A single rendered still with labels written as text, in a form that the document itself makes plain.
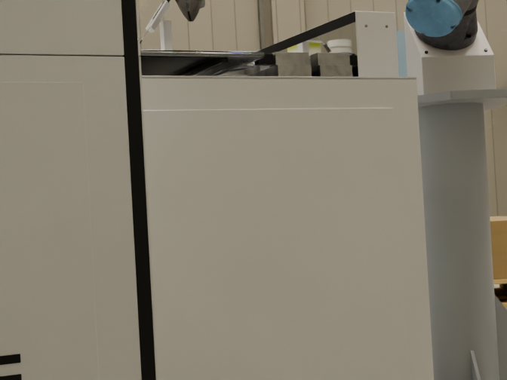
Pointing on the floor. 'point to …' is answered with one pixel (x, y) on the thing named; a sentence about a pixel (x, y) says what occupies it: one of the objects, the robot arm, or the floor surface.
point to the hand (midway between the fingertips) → (189, 15)
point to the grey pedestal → (460, 236)
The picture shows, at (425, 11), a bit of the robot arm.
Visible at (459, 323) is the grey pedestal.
